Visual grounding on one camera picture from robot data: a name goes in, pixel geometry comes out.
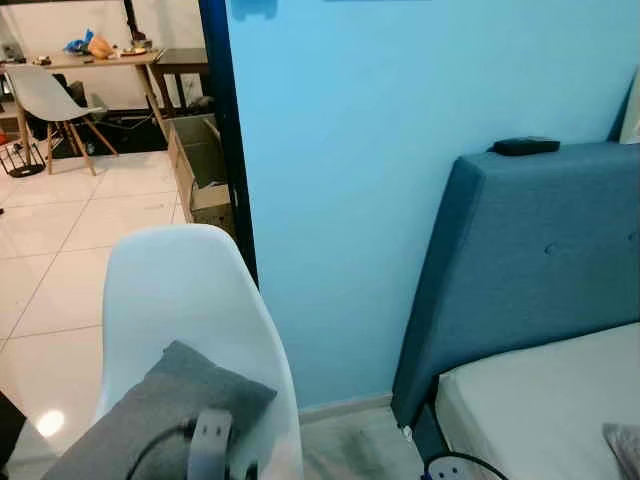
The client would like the grey fabric pillow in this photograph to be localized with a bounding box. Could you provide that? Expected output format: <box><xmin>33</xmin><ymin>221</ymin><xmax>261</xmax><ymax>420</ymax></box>
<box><xmin>45</xmin><ymin>341</ymin><xmax>278</xmax><ymax>480</ymax></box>
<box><xmin>602</xmin><ymin>423</ymin><xmax>640</xmax><ymax>480</ymax></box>

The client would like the open cardboard box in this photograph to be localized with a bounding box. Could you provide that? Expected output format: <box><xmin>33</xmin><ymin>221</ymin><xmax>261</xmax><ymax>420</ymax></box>
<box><xmin>165</xmin><ymin>113</ymin><xmax>237</xmax><ymax>237</ymax></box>

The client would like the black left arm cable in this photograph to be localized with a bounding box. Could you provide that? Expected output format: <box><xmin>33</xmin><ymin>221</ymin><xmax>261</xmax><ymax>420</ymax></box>
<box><xmin>125</xmin><ymin>420</ymin><xmax>199</xmax><ymax>480</ymax></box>

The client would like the white chair with wooden legs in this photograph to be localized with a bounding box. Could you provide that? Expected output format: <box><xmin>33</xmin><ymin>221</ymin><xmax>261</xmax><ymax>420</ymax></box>
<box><xmin>3</xmin><ymin>65</ymin><xmax>119</xmax><ymax>177</ymax></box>

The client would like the orange plastic bag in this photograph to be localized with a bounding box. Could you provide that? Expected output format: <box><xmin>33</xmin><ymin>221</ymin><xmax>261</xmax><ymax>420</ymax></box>
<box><xmin>88</xmin><ymin>35</ymin><xmax>114</xmax><ymax>60</ymax></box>

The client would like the black wire basket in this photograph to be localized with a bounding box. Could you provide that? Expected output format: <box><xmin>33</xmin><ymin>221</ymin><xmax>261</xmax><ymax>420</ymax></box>
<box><xmin>0</xmin><ymin>140</ymin><xmax>47</xmax><ymax>179</ymax></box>

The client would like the white mattress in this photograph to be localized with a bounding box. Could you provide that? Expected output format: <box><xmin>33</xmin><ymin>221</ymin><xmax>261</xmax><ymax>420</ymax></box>
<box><xmin>436</xmin><ymin>322</ymin><xmax>640</xmax><ymax>480</ymax></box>

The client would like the dark brown side table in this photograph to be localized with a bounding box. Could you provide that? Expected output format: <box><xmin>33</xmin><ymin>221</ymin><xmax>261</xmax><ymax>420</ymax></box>
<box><xmin>152</xmin><ymin>48</ymin><xmax>211</xmax><ymax>113</ymax></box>

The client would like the white plastic shell chair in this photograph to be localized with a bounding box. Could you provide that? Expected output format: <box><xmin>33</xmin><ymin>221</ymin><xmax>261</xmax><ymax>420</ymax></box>
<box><xmin>95</xmin><ymin>224</ymin><xmax>304</xmax><ymax>480</ymax></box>

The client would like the blue plastic bag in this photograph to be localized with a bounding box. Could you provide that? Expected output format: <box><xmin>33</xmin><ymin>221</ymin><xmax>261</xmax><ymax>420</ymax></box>
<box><xmin>64</xmin><ymin>30</ymin><xmax>96</xmax><ymax>54</ymax></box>

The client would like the black remote control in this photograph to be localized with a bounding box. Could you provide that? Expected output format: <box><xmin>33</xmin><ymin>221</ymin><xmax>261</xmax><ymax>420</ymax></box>
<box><xmin>489</xmin><ymin>137</ymin><xmax>561</xmax><ymax>157</ymax></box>

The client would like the light wooden desk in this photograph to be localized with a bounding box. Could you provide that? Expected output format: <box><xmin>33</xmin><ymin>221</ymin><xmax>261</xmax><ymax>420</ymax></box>
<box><xmin>0</xmin><ymin>48</ymin><xmax>169</xmax><ymax>141</ymax></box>

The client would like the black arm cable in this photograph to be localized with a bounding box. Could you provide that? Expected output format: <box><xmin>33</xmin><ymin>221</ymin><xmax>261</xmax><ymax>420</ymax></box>
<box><xmin>428</xmin><ymin>452</ymin><xmax>513</xmax><ymax>480</ymax></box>
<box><xmin>125</xmin><ymin>420</ymin><xmax>199</xmax><ymax>480</ymax></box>

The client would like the blue upholstered headboard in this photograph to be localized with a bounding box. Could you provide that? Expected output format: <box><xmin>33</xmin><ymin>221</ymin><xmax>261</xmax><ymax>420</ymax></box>
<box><xmin>391</xmin><ymin>142</ymin><xmax>640</xmax><ymax>433</ymax></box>

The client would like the dark blue door frame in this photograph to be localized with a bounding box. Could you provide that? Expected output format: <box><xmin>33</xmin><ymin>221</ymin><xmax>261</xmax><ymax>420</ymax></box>
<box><xmin>198</xmin><ymin>0</ymin><xmax>259</xmax><ymax>286</ymax></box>

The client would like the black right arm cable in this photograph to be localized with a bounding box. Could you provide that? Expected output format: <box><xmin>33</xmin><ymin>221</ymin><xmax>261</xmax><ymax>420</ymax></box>
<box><xmin>428</xmin><ymin>452</ymin><xmax>513</xmax><ymax>480</ymax></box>

